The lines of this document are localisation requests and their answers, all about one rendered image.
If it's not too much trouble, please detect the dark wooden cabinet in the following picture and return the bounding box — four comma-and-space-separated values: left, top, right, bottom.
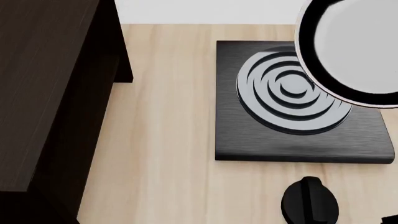
0, 0, 134, 224

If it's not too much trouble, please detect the grey spiral stove burner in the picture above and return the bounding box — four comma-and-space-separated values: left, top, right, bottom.
236, 45, 354, 136

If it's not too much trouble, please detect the black frying pan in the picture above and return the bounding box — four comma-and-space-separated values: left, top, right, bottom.
293, 0, 398, 110

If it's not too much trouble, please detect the black stove base plate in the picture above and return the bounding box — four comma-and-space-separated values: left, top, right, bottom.
215, 40, 396, 165

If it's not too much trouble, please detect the black stove knob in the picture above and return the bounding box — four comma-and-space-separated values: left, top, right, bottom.
280, 175, 340, 224

